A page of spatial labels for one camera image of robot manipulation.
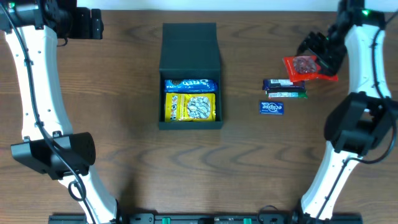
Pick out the blue Oreo cookie pack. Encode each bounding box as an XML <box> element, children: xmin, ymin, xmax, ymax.
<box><xmin>164</xmin><ymin>79</ymin><xmax>218</xmax><ymax>93</ymax></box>

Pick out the yellow sunflower seed bag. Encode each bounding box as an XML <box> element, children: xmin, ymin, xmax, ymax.
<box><xmin>165</xmin><ymin>93</ymin><xmax>216</xmax><ymax>122</ymax></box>

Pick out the black gift box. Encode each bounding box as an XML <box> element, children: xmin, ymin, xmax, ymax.
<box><xmin>159</xmin><ymin>23</ymin><xmax>223</xmax><ymax>130</ymax></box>

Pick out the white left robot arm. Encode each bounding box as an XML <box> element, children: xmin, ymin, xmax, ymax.
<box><xmin>1</xmin><ymin>0</ymin><xmax>122</xmax><ymax>223</ymax></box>

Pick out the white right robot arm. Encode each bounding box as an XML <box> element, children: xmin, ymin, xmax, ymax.
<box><xmin>288</xmin><ymin>0</ymin><xmax>397</xmax><ymax>223</ymax></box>

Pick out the blue Eclipse gum pack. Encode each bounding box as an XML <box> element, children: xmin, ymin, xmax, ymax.
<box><xmin>259</xmin><ymin>101</ymin><xmax>284</xmax><ymax>115</ymax></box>

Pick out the green and white candy bar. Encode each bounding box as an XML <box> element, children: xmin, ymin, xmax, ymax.
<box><xmin>266</xmin><ymin>91</ymin><xmax>308</xmax><ymax>98</ymax></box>

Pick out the dark blue candy bar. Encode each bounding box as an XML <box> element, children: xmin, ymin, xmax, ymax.
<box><xmin>262</xmin><ymin>79</ymin><xmax>305</xmax><ymax>90</ymax></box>

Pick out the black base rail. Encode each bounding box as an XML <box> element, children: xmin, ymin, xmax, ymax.
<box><xmin>48</xmin><ymin>213</ymin><xmax>363</xmax><ymax>224</ymax></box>

